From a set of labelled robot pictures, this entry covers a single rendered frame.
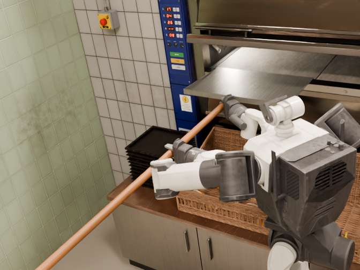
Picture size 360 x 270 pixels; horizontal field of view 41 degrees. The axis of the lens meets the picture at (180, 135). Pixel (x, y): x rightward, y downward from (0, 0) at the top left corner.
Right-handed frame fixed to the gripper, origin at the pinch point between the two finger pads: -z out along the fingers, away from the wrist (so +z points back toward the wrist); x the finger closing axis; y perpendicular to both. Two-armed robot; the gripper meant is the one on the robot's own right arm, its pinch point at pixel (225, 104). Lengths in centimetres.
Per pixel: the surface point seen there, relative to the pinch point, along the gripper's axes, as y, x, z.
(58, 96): 66, -15, -104
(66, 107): 63, -26, -106
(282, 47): -28.9, 21.7, 3.7
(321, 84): -48.7, -1.8, 6.2
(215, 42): -8.7, 21.8, -24.9
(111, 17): 26, 28, -89
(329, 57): -74, -2, -21
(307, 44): -36.1, 23.9, 13.1
